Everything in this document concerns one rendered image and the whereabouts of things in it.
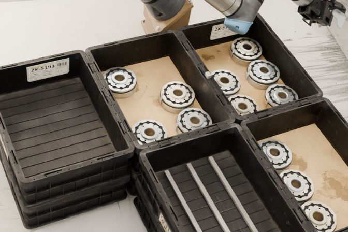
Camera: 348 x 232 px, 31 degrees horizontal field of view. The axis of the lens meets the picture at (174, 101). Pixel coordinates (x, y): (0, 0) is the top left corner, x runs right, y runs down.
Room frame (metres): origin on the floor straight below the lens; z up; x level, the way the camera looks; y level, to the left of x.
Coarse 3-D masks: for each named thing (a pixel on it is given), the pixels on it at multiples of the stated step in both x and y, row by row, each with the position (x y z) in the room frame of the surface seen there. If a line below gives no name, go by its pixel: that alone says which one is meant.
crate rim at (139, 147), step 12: (144, 36) 1.41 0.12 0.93; (156, 36) 1.42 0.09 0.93; (180, 36) 1.44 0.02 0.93; (96, 48) 1.32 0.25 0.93; (192, 60) 1.34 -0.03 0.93; (96, 72) 1.22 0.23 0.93; (204, 72) 1.30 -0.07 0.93; (108, 96) 1.14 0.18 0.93; (216, 96) 1.22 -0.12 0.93; (120, 108) 1.10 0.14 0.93; (228, 108) 1.18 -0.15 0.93; (228, 120) 1.14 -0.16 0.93; (132, 132) 1.03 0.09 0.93; (192, 132) 1.07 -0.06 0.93; (144, 144) 1.00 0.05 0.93; (156, 144) 1.01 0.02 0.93
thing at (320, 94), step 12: (192, 24) 1.50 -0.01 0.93; (204, 24) 1.52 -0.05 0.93; (264, 24) 1.57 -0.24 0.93; (276, 36) 1.53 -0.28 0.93; (192, 48) 1.40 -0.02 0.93; (216, 84) 1.26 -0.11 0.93; (312, 84) 1.34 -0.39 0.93; (312, 96) 1.29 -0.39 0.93; (276, 108) 1.22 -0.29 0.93; (240, 120) 1.15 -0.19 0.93
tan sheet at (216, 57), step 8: (208, 48) 1.52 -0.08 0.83; (216, 48) 1.53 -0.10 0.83; (224, 48) 1.54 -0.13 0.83; (200, 56) 1.48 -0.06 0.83; (208, 56) 1.48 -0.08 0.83; (216, 56) 1.49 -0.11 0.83; (224, 56) 1.50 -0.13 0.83; (208, 64) 1.45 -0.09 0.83; (216, 64) 1.45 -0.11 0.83; (224, 64) 1.46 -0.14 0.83; (232, 64) 1.47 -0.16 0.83; (240, 72) 1.44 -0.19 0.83; (240, 80) 1.40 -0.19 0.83; (280, 80) 1.44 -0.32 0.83; (240, 88) 1.37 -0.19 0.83; (248, 88) 1.38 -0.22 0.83; (256, 88) 1.38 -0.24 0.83; (256, 96) 1.35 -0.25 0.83
